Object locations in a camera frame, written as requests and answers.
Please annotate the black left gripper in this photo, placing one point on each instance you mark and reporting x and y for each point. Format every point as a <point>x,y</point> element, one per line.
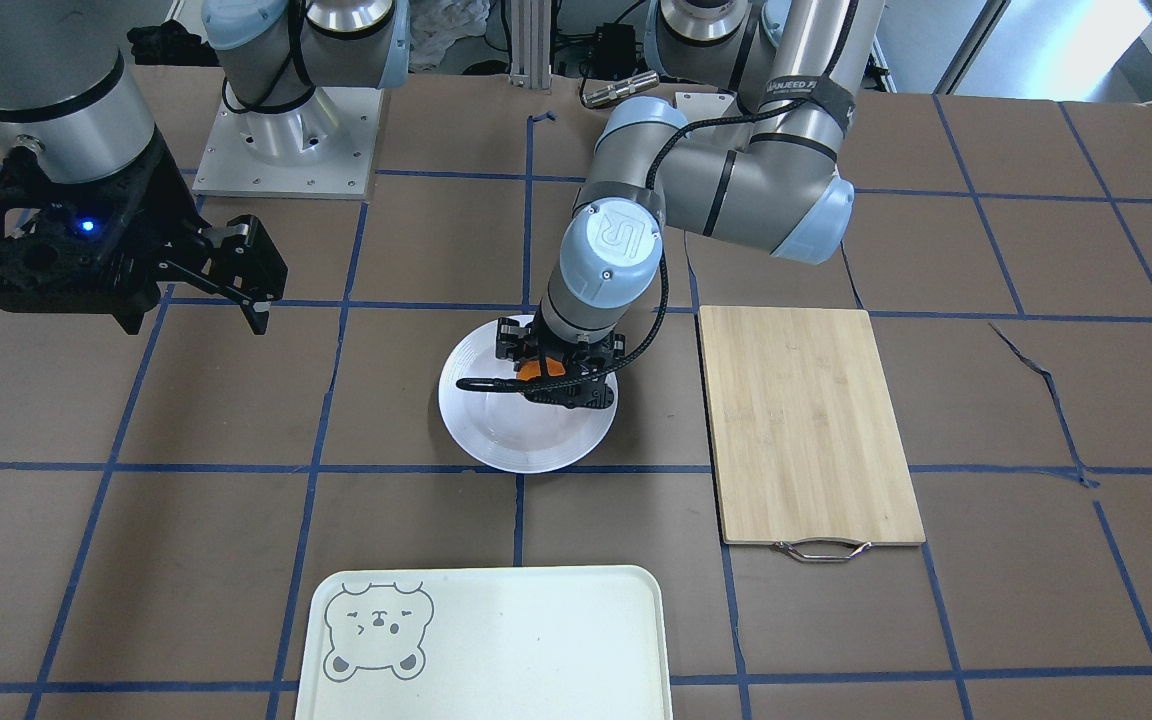
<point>509,341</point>

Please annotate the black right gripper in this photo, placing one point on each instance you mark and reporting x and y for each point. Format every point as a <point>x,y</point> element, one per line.
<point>149,222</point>

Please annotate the orange fruit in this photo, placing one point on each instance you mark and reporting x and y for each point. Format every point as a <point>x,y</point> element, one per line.
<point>540,369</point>

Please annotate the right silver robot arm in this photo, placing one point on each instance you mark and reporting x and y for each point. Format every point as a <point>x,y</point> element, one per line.
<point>67,86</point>

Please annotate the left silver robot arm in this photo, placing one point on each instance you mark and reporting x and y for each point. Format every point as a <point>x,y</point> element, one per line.
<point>763,174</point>

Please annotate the cream tray with bear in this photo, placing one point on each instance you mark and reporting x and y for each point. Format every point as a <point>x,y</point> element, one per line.
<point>573,642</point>

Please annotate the white round plate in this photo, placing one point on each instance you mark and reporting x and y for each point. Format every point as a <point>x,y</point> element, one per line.
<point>506,431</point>

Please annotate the bamboo cutting board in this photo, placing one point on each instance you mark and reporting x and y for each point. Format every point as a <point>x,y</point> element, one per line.
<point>805,442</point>

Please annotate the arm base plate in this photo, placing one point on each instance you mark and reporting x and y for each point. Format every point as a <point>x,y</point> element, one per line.
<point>699,106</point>
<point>322,150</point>

